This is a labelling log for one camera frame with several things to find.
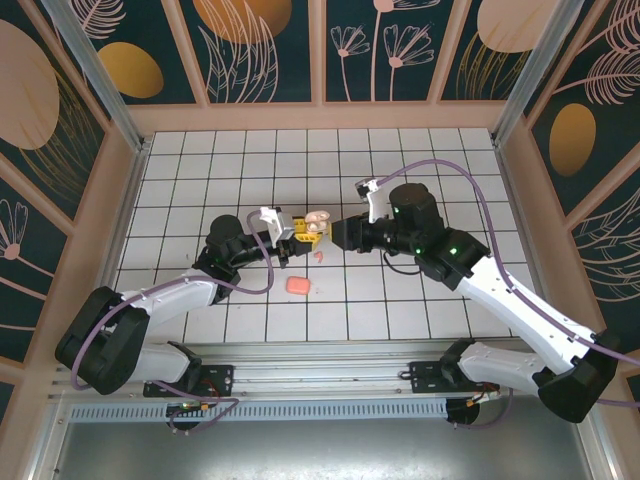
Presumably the grey slotted cable duct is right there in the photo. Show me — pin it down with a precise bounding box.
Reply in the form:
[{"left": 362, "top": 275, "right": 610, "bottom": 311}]
[{"left": 69, "top": 401, "right": 450, "bottom": 422}]

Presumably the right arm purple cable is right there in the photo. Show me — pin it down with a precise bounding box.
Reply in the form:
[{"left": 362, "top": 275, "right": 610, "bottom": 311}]
[{"left": 377, "top": 158, "right": 640, "bottom": 431}]

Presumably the flower stems wall panel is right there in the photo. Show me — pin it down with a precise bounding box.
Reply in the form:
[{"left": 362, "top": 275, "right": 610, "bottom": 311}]
[{"left": 323, "top": 0, "right": 454, "bottom": 105}]

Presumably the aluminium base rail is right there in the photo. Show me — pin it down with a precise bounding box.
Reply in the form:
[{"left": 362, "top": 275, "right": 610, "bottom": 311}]
[{"left": 47, "top": 341, "right": 589, "bottom": 401}]

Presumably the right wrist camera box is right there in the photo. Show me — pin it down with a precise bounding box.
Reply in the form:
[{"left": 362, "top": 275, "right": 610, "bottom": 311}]
[{"left": 353, "top": 175, "right": 392, "bottom": 225}]

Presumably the aluminium corner post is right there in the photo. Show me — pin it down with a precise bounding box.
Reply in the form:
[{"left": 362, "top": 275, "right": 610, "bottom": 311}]
[
  {"left": 491, "top": 0, "right": 599, "bottom": 146},
  {"left": 40, "top": 0, "right": 152, "bottom": 154}
]

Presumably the pale fern fronds wall panel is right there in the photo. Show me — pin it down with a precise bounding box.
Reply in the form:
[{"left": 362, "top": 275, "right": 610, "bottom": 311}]
[{"left": 569, "top": 184, "right": 640, "bottom": 359}]

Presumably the orange oval feather wall panel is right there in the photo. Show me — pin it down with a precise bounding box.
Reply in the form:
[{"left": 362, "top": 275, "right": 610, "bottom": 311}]
[{"left": 59, "top": 0, "right": 210, "bottom": 107}]

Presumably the orange circle leaves wall panel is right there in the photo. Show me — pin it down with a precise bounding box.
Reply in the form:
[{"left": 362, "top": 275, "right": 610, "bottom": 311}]
[{"left": 178, "top": 0, "right": 321, "bottom": 105}]

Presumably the grey metal sheet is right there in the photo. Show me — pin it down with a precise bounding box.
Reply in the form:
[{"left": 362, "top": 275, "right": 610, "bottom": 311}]
[{"left": 29, "top": 394, "right": 621, "bottom": 480}]

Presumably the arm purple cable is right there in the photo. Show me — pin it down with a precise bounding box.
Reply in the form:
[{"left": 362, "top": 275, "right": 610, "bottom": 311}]
[
  {"left": 69, "top": 212, "right": 281, "bottom": 436},
  {"left": 377, "top": 158, "right": 640, "bottom": 431}
]

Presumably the large beige disc wall panel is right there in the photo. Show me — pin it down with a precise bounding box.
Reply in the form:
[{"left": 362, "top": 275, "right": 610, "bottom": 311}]
[{"left": 0, "top": 4, "right": 114, "bottom": 226}]

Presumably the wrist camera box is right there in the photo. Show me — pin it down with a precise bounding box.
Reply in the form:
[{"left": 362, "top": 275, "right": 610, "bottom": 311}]
[
  {"left": 353, "top": 175, "right": 392, "bottom": 225},
  {"left": 258, "top": 204, "right": 296, "bottom": 244}
]

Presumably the orange oval fern wall panel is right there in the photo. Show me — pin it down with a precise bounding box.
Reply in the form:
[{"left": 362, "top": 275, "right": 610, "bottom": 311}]
[{"left": 522, "top": 0, "right": 640, "bottom": 216}]

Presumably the beige circle fronds wall panel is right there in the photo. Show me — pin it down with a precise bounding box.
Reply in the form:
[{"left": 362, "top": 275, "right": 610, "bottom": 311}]
[{"left": 438, "top": 0, "right": 566, "bottom": 104}]

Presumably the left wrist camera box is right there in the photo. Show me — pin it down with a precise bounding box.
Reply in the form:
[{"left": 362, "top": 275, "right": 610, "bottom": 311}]
[{"left": 258, "top": 204, "right": 296, "bottom": 244}]

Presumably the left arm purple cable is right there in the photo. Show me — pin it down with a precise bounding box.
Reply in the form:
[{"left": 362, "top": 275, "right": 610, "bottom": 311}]
[{"left": 69, "top": 212, "right": 281, "bottom": 436}]

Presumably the thin black cable loop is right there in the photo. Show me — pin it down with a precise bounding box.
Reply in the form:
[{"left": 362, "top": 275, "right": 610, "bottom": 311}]
[{"left": 382, "top": 249, "right": 426, "bottom": 276}]

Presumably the aluminium side rail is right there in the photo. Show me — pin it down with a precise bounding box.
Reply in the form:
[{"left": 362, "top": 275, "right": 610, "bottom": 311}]
[
  {"left": 492, "top": 142, "right": 581, "bottom": 356},
  {"left": 94, "top": 147, "right": 151, "bottom": 291}
]

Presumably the pink flower outline wall panel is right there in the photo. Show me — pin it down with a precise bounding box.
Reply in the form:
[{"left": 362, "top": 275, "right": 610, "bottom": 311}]
[{"left": 0, "top": 149, "right": 76, "bottom": 366}]

